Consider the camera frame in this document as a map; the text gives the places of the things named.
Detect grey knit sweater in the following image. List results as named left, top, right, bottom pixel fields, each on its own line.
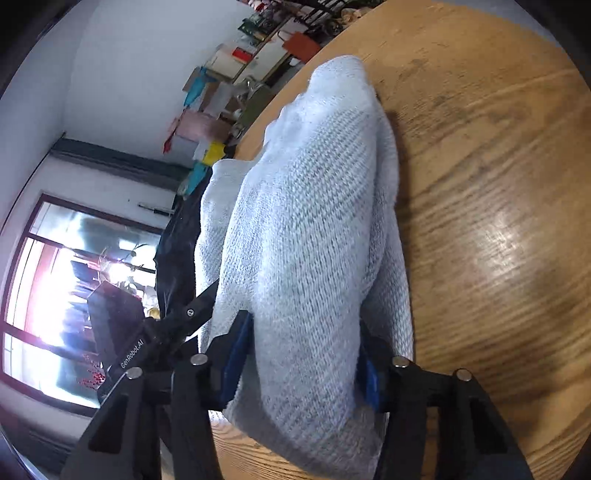
left=194, top=56, right=414, bottom=479

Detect orange paper bag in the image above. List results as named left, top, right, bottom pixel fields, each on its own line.
left=283, top=32, right=322, bottom=63

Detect olive green crate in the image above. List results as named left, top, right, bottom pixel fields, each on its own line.
left=236, top=84, right=274, bottom=131

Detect black garment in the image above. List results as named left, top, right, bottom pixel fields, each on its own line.
left=154, top=169, right=212, bottom=318

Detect teal suitcase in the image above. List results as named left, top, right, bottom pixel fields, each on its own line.
left=183, top=162, right=211, bottom=197

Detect red berry branches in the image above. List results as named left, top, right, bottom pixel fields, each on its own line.
left=78, top=355, right=106, bottom=391

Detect pink suitcase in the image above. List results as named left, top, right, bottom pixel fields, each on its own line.
left=175, top=109, right=231, bottom=143

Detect dark grey curtain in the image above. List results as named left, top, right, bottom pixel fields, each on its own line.
left=49, top=137, right=191, bottom=192

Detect yellow bag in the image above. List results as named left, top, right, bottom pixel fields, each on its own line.
left=201, top=141, right=225, bottom=167

